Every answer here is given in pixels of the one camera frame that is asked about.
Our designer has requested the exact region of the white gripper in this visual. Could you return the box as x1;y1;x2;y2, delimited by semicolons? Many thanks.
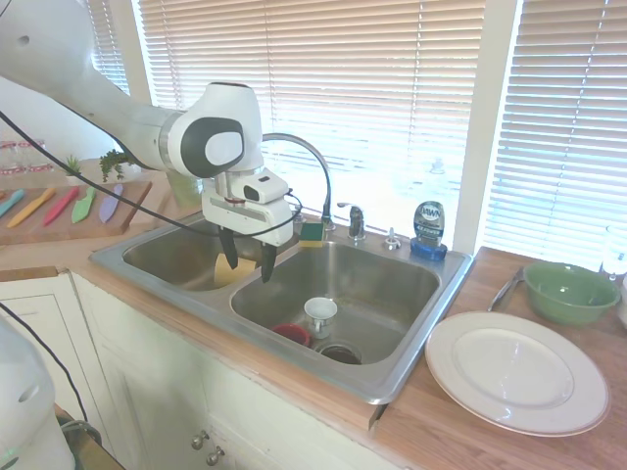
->
201;192;295;285

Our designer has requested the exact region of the chrome gooseneck faucet spout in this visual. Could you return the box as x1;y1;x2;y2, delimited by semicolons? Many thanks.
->
262;132;337;232

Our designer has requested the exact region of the yellow plastic cup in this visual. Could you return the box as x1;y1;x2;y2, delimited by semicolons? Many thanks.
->
213;251;257;286

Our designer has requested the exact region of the yellow and green sponge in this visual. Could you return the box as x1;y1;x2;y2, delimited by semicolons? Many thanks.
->
298;218;327;249

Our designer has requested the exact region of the red bowl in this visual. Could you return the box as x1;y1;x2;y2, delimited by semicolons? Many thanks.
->
269;322;314;351

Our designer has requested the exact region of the white mug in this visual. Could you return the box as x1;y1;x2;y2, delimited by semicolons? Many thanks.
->
303;296;340;341

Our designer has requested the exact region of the pale green pot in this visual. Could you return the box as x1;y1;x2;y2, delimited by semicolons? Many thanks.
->
168;170;205;208

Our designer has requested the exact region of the wooden cutting board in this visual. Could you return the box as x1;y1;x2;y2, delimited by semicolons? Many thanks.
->
0;180;155;247

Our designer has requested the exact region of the dark sink drain opening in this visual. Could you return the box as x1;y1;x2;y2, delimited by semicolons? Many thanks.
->
313;342;364;367

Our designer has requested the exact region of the purple knife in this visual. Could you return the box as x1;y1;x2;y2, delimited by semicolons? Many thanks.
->
98;182;125;225

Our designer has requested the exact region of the stainless steel double sink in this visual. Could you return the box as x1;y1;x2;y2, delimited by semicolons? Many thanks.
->
88;213;475;406

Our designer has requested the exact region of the white base cabinet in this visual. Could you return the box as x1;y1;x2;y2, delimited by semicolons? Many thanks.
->
0;266;393;470

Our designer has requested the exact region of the leafy trailing potted plant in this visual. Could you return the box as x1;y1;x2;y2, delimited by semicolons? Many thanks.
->
98;148;144;185

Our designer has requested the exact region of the green knife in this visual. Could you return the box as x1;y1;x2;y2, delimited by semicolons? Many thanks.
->
71;185;98;226

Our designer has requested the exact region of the blue Dawn dish soap bottle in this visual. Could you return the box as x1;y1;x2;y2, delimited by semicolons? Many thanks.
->
409;199;450;261

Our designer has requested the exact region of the red knife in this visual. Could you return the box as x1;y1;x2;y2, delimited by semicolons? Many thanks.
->
42;186;80;228

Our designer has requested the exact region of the small spiky potted plant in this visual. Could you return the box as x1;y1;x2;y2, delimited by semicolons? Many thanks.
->
62;153;83;188

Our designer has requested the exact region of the white window blind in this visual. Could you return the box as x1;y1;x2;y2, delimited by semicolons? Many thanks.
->
136;0;487;237
84;0;131;97
483;0;627;266

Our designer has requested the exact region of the yellow knife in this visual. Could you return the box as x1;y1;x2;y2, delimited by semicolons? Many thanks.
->
6;186;57;229

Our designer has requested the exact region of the glass jar checked lid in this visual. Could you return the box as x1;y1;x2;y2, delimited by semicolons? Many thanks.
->
24;138;51;176
0;139;25;178

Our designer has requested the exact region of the teal knife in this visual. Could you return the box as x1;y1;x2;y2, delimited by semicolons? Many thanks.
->
0;189;25;219

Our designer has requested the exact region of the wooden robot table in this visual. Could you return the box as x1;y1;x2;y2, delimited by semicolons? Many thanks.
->
52;402;121;470

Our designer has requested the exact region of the white dinner plate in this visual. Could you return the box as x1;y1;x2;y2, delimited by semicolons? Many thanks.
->
423;310;611;439

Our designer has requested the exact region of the green bowl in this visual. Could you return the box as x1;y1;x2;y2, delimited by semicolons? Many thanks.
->
522;261;622;327

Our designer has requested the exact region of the clear drinking glass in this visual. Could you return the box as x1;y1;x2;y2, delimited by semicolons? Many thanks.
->
601;224;627;283

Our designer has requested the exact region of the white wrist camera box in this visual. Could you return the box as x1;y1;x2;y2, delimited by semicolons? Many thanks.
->
241;171;291;205

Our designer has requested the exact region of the chrome faucet handle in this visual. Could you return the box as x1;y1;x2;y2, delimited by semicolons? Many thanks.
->
336;201;368;242

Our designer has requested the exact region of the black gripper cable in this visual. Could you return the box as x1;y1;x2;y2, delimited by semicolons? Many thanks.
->
0;111;303;239

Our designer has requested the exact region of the black base cable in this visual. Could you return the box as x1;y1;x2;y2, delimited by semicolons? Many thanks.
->
0;302;90;428

